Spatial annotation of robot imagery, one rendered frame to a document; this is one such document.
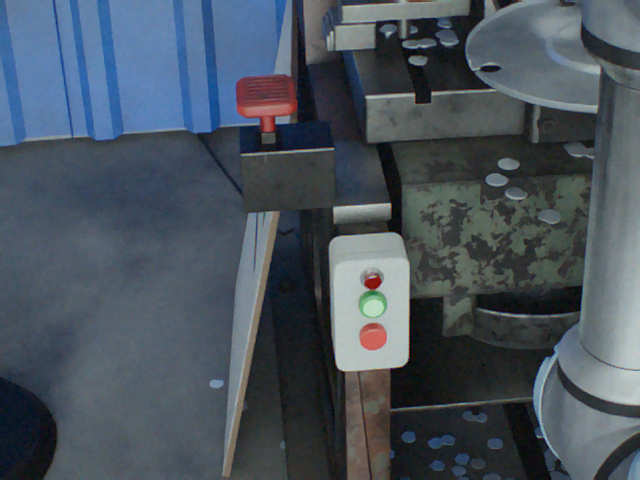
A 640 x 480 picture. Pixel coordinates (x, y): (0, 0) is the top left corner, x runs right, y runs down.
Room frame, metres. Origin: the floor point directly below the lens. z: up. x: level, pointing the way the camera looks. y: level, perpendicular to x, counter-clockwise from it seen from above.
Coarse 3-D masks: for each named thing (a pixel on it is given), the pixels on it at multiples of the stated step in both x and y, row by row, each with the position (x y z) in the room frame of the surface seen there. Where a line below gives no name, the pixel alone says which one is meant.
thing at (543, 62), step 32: (544, 0) 1.30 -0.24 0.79; (576, 0) 1.30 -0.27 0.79; (480, 32) 1.23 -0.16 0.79; (512, 32) 1.23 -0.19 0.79; (544, 32) 1.22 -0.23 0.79; (576, 32) 1.20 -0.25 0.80; (480, 64) 1.15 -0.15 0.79; (512, 64) 1.15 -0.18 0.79; (544, 64) 1.14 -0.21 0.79; (576, 64) 1.13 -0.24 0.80; (512, 96) 1.08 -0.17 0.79; (544, 96) 1.07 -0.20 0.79; (576, 96) 1.07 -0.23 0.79
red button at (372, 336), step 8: (368, 328) 1.05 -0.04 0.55; (376, 328) 1.04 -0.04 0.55; (384, 328) 1.05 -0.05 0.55; (360, 336) 1.04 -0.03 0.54; (368, 336) 1.04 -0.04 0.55; (376, 336) 1.04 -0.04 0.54; (384, 336) 1.04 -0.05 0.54; (368, 344) 1.04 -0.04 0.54; (376, 344) 1.04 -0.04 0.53; (384, 344) 1.04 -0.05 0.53
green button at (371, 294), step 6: (366, 294) 1.05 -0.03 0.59; (372, 294) 1.05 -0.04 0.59; (378, 294) 1.05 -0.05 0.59; (360, 300) 1.05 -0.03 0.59; (366, 300) 1.04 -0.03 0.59; (384, 300) 1.04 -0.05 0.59; (360, 306) 1.04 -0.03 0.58; (384, 306) 1.04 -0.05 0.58; (360, 312) 1.04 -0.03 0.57; (384, 312) 1.04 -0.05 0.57; (372, 318) 1.04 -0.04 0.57
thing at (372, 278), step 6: (366, 270) 1.05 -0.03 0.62; (372, 270) 1.05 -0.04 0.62; (378, 270) 1.05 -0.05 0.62; (360, 276) 1.05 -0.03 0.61; (366, 276) 1.05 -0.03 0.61; (372, 276) 1.05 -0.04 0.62; (378, 276) 1.05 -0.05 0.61; (360, 282) 1.05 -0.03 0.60; (366, 282) 1.04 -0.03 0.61; (372, 282) 1.04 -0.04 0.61; (378, 282) 1.05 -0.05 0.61; (366, 288) 1.05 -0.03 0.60; (372, 288) 1.04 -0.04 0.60
